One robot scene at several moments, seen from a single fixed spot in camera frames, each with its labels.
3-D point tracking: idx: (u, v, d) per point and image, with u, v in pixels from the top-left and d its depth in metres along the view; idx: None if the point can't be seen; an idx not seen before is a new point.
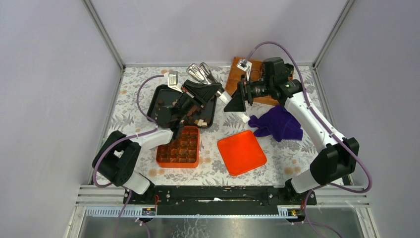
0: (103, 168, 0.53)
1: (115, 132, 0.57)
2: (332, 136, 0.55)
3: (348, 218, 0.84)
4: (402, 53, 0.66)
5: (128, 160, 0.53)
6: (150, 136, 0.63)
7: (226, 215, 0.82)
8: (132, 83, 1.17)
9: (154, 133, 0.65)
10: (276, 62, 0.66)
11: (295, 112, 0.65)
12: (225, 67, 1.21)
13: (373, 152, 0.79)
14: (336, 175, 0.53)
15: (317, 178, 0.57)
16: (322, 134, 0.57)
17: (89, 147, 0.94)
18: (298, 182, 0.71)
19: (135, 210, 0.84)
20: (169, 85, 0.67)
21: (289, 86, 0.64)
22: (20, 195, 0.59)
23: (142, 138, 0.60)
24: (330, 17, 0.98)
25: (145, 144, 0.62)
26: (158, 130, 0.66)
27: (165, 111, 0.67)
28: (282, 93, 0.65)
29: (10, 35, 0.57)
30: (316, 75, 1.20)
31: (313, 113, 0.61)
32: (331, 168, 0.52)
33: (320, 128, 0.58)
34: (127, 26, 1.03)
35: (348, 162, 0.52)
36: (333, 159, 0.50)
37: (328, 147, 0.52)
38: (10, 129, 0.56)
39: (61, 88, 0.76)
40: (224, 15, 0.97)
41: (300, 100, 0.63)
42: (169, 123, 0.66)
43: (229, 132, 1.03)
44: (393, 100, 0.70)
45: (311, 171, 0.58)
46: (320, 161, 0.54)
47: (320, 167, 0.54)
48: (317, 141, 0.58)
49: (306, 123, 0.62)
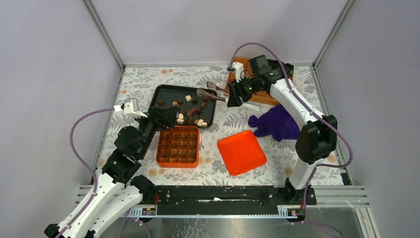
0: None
1: (47, 229, 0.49)
2: (311, 114, 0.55)
3: (348, 218, 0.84)
4: (402, 53, 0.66)
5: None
6: (87, 211, 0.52)
7: (226, 215, 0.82)
8: (132, 83, 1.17)
9: (91, 203, 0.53)
10: (259, 58, 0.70)
11: (280, 98, 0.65)
12: (225, 67, 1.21)
13: (374, 152, 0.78)
14: (320, 153, 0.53)
15: (304, 157, 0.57)
16: (303, 113, 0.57)
17: (89, 147, 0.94)
18: (295, 177, 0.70)
19: (134, 210, 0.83)
20: (131, 111, 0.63)
21: (273, 74, 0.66)
22: (21, 195, 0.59)
23: (76, 224, 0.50)
24: (330, 17, 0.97)
25: (86, 224, 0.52)
26: (96, 195, 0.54)
27: (131, 130, 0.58)
28: (267, 81, 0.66)
29: (10, 34, 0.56)
30: (316, 74, 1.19)
31: (294, 95, 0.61)
32: (313, 145, 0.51)
33: (301, 108, 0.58)
34: (127, 26, 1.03)
35: (330, 138, 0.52)
36: (314, 135, 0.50)
37: (309, 124, 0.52)
38: (10, 128, 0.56)
39: (61, 88, 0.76)
40: (224, 15, 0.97)
41: (283, 85, 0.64)
42: (129, 145, 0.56)
43: (229, 132, 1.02)
44: (393, 100, 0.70)
45: (297, 151, 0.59)
46: (303, 140, 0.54)
47: (304, 145, 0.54)
48: (299, 120, 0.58)
49: (289, 105, 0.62)
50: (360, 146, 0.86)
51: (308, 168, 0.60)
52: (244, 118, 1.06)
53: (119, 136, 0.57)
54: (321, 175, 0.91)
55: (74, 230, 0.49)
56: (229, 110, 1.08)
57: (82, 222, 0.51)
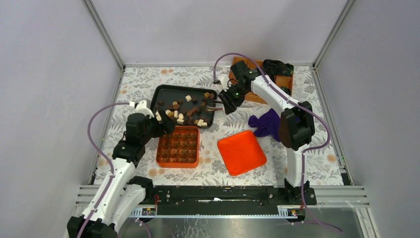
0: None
1: (71, 222, 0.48)
2: (288, 102, 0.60)
3: (348, 218, 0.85)
4: (402, 52, 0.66)
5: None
6: (110, 194, 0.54)
7: (226, 215, 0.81)
8: (132, 83, 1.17)
9: (112, 185, 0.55)
10: (237, 62, 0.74)
11: (260, 93, 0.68)
12: (225, 67, 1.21)
13: (374, 152, 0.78)
14: (301, 137, 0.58)
15: (288, 145, 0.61)
16: (281, 102, 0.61)
17: (89, 147, 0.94)
18: (291, 173, 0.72)
19: (135, 210, 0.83)
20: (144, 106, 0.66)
21: (252, 71, 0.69)
22: (20, 195, 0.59)
23: (102, 206, 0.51)
24: (330, 17, 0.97)
25: (111, 206, 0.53)
26: (114, 177, 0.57)
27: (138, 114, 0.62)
28: (247, 79, 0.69)
29: (10, 35, 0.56)
30: (317, 74, 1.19)
31: (272, 88, 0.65)
32: (292, 129, 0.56)
33: (279, 97, 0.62)
34: (127, 26, 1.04)
35: (307, 122, 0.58)
36: (292, 120, 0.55)
37: (286, 111, 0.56)
38: (10, 128, 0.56)
39: (61, 88, 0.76)
40: (224, 15, 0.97)
41: (261, 81, 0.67)
42: (138, 123, 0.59)
43: (229, 132, 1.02)
44: (393, 99, 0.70)
45: (281, 140, 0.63)
46: (284, 126, 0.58)
47: (285, 132, 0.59)
48: (278, 110, 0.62)
49: (268, 97, 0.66)
50: (361, 147, 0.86)
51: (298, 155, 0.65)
52: (244, 118, 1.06)
53: (130, 117, 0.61)
54: (321, 175, 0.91)
55: (101, 211, 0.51)
56: None
57: (108, 203, 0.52)
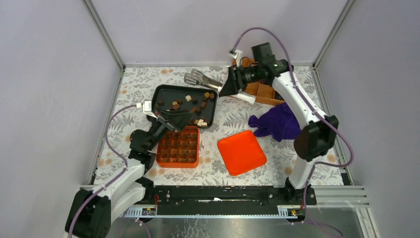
0: (78, 231, 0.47)
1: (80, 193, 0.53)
2: (314, 114, 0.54)
3: (347, 217, 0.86)
4: (403, 52, 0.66)
5: (100, 214, 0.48)
6: (120, 181, 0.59)
7: (227, 215, 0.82)
8: (132, 83, 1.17)
9: (124, 174, 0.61)
10: (262, 45, 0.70)
11: (282, 93, 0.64)
12: (226, 67, 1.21)
13: (374, 153, 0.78)
14: (319, 151, 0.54)
15: (302, 154, 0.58)
16: (305, 112, 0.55)
17: (89, 147, 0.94)
18: (295, 176, 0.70)
19: (135, 210, 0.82)
20: (144, 110, 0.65)
21: (277, 65, 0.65)
22: (20, 195, 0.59)
23: (111, 188, 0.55)
24: (330, 17, 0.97)
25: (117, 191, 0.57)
26: (127, 169, 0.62)
27: (140, 133, 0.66)
28: (270, 72, 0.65)
29: (10, 35, 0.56)
30: (317, 74, 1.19)
31: (298, 91, 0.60)
32: (311, 143, 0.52)
33: (304, 106, 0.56)
34: (127, 26, 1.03)
35: (329, 137, 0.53)
36: (314, 135, 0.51)
37: (310, 124, 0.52)
38: (10, 128, 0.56)
39: (61, 88, 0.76)
40: (224, 15, 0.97)
41: (287, 80, 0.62)
42: (142, 146, 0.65)
43: (229, 132, 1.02)
44: (393, 99, 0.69)
45: (296, 148, 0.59)
46: (303, 138, 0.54)
47: (303, 143, 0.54)
48: (300, 118, 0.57)
49: (291, 101, 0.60)
50: (360, 146, 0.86)
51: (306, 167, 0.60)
52: (244, 118, 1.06)
53: (132, 135, 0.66)
54: (321, 175, 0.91)
55: (110, 191, 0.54)
56: (229, 110, 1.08)
57: (117, 187, 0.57)
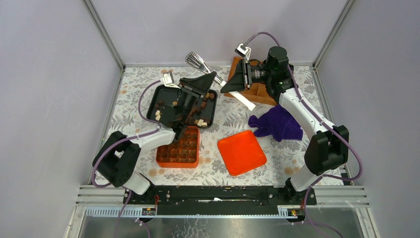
0: (102, 168, 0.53)
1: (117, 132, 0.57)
2: (322, 125, 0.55)
3: (348, 218, 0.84)
4: (402, 52, 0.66)
5: (127, 162, 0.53)
6: (153, 137, 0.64)
7: (226, 215, 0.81)
8: (132, 83, 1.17)
9: (156, 133, 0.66)
10: (281, 60, 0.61)
11: (289, 107, 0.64)
12: (226, 67, 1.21)
13: (373, 152, 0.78)
14: (331, 164, 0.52)
15: (312, 168, 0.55)
16: (312, 123, 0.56)
17: (89, 147, 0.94)
18: (298, 179, 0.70)
19: (135, 210, 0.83)
20: (165, 84, 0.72)
21: (283, 83, 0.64)
22: (20, 195, 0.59)
23: (142, 140, 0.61)
24: (330, 17, 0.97)
25: (147, 145, 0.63)
26: (159, 131, 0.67)
27: (169, 110, 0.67)
28: (277, 90, 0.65)
29: (10, 35, 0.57)
30: (317, 74, 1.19)
31: (304, 105, 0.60)
32: (323, 155, 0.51)
33: (311, 117, 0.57)
34: (127, 26, 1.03)
35: (341, 150, 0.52)
36: (324, 146, 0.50)
37: (319, 134, 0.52)
38: (10, 128, 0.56)
39: (61, 88, 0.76)
40: (224, 15, 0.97)
41: (292, 94, 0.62)
42: (172, 122, 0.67)
43: (229, 132, 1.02)
44: (393, 99, 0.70)
45: (306, 161, 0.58)
46: (313, 149, 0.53)
47: (314, 156, 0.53)
48: (308, 130, 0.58)
49: (298, 114, 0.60)
50: (360, 146, 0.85)
51: (313, 176, 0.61)
52: (244, 118, 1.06)
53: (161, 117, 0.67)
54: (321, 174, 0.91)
55: (141, 141, 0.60)
56: (229, 110, 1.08)
57: (149, 140, 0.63)
